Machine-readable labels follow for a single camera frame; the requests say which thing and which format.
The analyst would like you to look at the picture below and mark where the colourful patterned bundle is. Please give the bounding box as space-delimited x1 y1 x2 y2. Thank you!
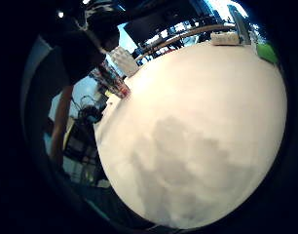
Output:
90 60 132 99

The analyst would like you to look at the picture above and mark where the white ribbed container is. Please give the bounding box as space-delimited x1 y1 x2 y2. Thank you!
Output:
109 46 141 78

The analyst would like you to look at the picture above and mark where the wooden desk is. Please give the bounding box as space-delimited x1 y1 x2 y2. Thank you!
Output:
134 22 237 62

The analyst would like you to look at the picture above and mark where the black monitor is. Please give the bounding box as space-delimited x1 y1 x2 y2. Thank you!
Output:
123 9 202 47

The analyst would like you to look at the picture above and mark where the the person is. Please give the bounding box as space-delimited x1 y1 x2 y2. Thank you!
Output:
38 0 122 164

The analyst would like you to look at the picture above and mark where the white flat box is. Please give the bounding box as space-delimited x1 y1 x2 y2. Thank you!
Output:
209 31 242 47

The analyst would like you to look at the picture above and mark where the green board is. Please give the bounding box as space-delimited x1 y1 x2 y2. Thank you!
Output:
256 42 279 64

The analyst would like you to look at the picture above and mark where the dark grey post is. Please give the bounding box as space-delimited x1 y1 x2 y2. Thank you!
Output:
227 4 252 45

